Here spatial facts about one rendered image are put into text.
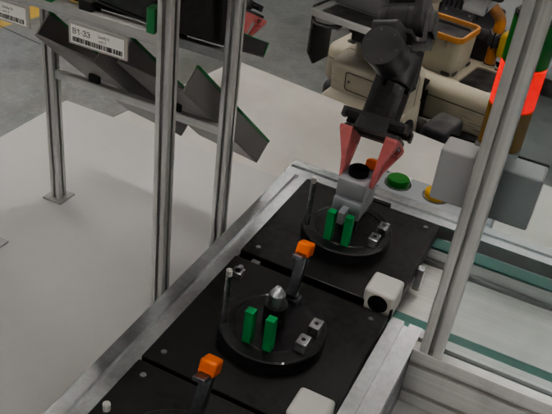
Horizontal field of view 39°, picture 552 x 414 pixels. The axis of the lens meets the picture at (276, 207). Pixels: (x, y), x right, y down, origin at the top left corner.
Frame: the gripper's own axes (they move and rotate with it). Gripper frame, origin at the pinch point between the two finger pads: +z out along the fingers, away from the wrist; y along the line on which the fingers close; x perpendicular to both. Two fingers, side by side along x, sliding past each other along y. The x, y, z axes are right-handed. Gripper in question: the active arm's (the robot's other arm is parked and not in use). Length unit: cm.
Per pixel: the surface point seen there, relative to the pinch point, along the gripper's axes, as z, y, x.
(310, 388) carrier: 28.1, 7.6, -17.2
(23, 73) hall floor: -20, -213, 196
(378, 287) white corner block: 13.9, 8.9, -3.0
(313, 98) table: -22, -31, 63
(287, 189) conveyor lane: 3.9, -13.8, 14.2
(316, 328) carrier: 21.4, 5.3, -14.5
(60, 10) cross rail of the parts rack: -4.0, -35.6, -30.5
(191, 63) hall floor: -58, -157, 242
